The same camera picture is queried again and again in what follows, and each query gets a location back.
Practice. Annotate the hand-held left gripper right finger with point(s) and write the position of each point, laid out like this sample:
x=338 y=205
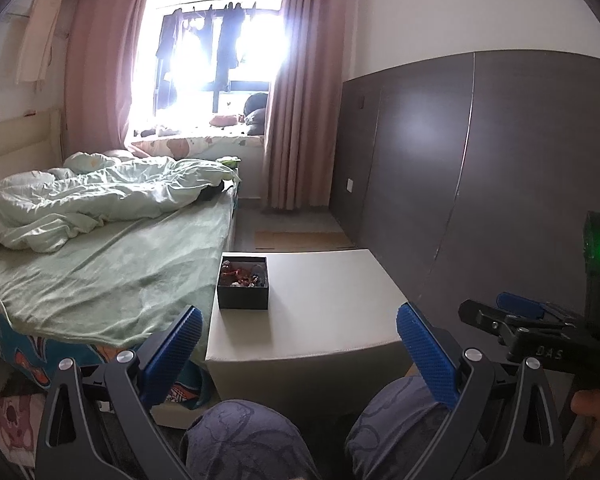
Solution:
x=425 y=350

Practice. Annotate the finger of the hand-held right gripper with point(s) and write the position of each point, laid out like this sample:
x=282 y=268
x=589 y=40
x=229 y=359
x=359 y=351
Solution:
x=522 y=302
x=490 y=322

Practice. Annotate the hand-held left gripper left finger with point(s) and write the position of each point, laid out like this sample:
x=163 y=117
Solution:
x=180 y=340

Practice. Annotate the black jewelry box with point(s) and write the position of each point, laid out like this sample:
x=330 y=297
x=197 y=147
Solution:
x=242 y=299

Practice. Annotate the bed with green sheet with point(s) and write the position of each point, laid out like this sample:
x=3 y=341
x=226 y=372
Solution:
x=120 y=270

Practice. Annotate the white side table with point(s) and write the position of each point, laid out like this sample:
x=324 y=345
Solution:
x=320 y=300

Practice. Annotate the person's left leg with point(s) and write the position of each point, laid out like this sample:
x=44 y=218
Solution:
x=250 y=440

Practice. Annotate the flat cardboard sheet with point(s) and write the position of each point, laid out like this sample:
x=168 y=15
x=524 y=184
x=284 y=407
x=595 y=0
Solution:
x=305 y=240

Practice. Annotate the cartoon printed bed sheet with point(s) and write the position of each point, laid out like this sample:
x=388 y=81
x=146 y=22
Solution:
x=15 y=340

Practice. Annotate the light green duvet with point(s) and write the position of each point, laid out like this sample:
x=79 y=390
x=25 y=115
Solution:
x=105 y=190

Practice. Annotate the pink printed cloth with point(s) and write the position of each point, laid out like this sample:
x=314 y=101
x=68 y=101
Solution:
x=15 y=420

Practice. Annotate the green toy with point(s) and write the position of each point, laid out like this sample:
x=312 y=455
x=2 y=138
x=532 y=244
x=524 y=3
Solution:
x=228 y=162

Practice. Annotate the patterned window seat cushion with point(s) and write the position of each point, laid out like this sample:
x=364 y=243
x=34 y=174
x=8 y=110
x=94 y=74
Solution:
x=190 y=145

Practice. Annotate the pink pillow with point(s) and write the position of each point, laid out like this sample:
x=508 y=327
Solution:
x=115 y=154

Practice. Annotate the pink plush toy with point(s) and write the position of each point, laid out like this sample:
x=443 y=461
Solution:
x=223 y=120

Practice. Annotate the dark plush cushion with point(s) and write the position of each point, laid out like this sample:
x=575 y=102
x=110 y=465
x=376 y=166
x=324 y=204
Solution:
x=256 y=112

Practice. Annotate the window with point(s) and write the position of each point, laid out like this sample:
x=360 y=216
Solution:
x=195 y=95

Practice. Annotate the cream padded headboard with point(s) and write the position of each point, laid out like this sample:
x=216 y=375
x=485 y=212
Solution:
x=20 y=140

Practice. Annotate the narrow pink curtain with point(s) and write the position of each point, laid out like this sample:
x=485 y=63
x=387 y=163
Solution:
x=100 y=85

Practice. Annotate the dark hanging garment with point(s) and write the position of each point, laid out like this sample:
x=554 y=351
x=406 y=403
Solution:
x=167 y=35
x=228 y=45

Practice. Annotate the cream hanging cloth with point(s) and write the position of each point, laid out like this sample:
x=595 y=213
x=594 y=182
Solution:
x=37 y=40

